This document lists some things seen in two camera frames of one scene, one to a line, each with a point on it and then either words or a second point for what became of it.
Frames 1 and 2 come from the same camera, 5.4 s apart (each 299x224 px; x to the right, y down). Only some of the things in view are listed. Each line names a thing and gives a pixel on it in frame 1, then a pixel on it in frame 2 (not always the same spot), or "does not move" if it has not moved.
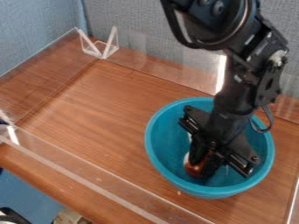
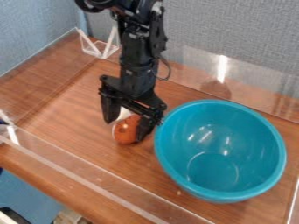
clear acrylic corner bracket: x=99 y=49 does not move
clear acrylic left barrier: x=63 y=50 does not move
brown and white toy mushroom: x=194 y=170 to x=126 y=129
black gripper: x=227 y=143 to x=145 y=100
